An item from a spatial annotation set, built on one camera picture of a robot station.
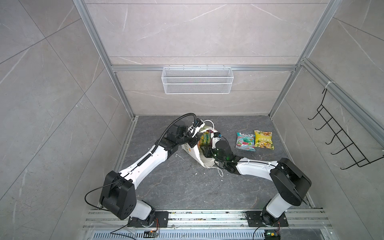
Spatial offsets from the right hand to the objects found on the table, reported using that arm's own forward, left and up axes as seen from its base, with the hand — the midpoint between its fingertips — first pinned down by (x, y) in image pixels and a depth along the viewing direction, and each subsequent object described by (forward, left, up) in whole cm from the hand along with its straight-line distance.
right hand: (201, 145), depth 88 cm
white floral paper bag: (-8, -3, -5) cm, 10 cm away
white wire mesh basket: (+42, +1, +18) cm, 46 cm away
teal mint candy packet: (+8, -31, -10) cm, 33 cm away
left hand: (+2, 0, +13) cm, 13 cm away
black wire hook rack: (-22, -63, +20) cm, 69 cm away
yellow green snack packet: (+9, -44, -9) cm, 46 cm away
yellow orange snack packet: (+6, -3, -4) cm, 8 cm away
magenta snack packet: (0, -5, +13) cm, 14 cm away
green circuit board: (-43, -32, -13) cm, 56 cm away
